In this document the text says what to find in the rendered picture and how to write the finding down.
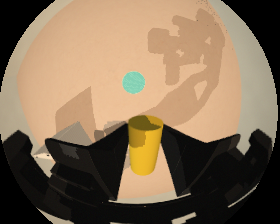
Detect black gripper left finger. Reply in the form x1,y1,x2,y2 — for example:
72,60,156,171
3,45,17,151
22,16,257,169
45,123,129,201

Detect teal circle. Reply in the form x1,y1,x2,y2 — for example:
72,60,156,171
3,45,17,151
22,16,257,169
122,71,145,94

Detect yellow tall cylinder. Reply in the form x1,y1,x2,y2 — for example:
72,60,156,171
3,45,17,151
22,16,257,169
128,115,164,176

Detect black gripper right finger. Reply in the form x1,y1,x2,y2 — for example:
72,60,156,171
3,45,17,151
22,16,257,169
161,124,241,197

